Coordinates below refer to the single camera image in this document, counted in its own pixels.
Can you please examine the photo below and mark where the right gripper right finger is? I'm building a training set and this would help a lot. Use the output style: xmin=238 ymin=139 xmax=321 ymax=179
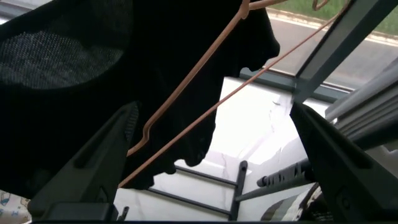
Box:
xmin=289 ymin=101 xmax=398 ymax=223

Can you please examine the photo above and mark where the pink clothes hanger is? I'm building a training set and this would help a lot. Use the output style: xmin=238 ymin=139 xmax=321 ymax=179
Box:
xmin=118 ymin=0 xmax=351 ymax=189

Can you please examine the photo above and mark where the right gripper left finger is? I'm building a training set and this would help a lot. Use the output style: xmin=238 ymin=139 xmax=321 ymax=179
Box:
xmin=27 ymin=101 xmax=140 ymax=222

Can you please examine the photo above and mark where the beige curtain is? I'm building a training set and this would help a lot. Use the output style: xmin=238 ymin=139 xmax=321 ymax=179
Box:
xmin=325 ymin=58 xmax=398 ymax=150

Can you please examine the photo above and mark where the black garment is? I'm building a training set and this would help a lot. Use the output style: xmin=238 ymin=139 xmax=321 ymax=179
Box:
xmin=0 ymin=0 xmax=281 ymax=200

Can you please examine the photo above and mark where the window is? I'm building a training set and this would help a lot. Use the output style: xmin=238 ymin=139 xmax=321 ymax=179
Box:
xmin=0 ymin=0 xmax=398 ymax=103

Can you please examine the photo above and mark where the cream printed garment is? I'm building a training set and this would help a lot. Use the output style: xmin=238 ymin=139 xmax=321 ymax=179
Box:
xmin=0 ymin=185 xmax=327 ymax=224

